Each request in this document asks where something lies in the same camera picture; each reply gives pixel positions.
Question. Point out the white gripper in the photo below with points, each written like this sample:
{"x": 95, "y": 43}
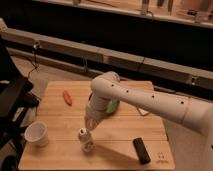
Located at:
{"x": 95, "y": 110}

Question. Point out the small white bottle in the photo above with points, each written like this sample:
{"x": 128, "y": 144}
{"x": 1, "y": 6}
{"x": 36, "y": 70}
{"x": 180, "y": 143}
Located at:
{"x": 86, "y": 140}

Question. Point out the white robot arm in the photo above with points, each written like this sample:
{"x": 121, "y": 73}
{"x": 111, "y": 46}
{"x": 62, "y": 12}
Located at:
{"x": 190, "y": 112}

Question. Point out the green bowl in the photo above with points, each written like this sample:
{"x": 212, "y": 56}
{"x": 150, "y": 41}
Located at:
{"x": 112, "y": 106}

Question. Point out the orange carrot toy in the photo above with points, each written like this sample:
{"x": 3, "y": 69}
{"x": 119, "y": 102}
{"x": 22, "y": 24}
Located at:
{"x": 67, "y": 97}

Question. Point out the white paper cup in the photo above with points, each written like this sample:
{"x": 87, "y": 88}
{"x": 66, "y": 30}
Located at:
{"x": 36, "y": 134}

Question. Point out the black remote control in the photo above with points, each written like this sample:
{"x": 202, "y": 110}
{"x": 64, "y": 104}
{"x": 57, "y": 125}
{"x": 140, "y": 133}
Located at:
{"x": 141, "y": 151}

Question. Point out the black chair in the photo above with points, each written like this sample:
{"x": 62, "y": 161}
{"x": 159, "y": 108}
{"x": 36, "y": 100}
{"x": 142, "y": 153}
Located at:
{"x": 15, "y": 100}

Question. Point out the grey wall rail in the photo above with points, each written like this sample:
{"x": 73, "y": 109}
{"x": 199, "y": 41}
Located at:
{"x": 176, "y": 72}

